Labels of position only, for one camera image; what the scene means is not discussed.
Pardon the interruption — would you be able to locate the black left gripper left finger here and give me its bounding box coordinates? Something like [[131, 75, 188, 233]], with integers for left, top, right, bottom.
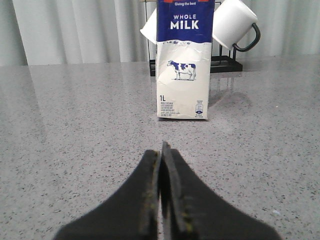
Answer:
[[54, 150, 160, 240]]

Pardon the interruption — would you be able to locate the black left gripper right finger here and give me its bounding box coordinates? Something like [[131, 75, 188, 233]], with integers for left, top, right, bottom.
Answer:
[[160, 142, 281, 240]]

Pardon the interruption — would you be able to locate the whole milk carton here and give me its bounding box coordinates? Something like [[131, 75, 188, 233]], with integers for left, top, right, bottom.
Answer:
[[155, 0, 215, 120]]

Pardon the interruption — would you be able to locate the black wire mug rack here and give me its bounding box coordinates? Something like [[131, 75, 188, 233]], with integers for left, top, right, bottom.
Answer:
[[140, 0, 243, 77]]

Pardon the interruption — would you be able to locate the white enamel mug black handle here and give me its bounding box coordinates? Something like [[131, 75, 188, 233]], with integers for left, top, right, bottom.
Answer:
[[212, 0, 261, 52]]

